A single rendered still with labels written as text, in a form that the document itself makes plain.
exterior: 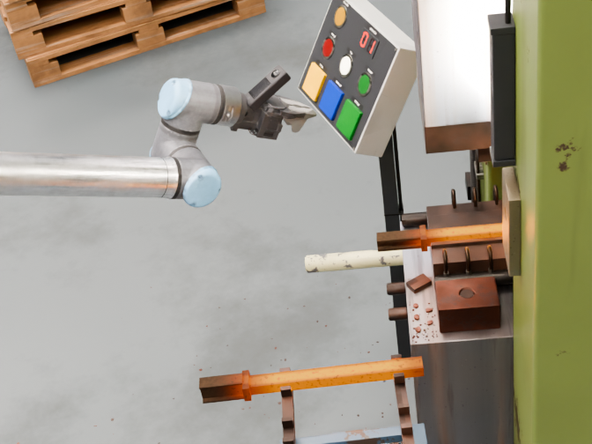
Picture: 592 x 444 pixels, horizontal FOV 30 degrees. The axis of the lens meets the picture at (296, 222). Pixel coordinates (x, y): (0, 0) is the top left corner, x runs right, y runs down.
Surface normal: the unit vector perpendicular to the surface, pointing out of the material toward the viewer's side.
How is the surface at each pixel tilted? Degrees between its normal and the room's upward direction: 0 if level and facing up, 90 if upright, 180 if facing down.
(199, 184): 92
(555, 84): 90
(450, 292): 0
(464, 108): 90
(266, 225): 0
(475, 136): 90
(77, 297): 0
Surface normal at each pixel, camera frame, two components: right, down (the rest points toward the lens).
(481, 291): -0.13, -0.76
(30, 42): 0.36, 0.56
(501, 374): -0.02, 0.64
